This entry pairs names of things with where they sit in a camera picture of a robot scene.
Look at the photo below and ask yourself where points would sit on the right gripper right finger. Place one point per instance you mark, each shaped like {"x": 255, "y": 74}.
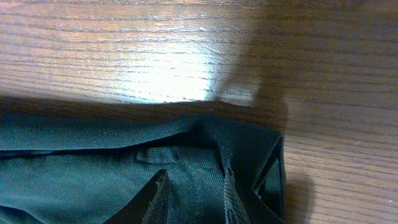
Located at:
{"x": 243, "y": 206}

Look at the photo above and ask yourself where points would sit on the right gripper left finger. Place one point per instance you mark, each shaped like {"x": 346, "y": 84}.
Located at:
{"x": 149, "y": 206}

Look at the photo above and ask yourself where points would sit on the black t-shirt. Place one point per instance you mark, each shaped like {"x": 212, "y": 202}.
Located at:
{"x": 64, "y": 170}

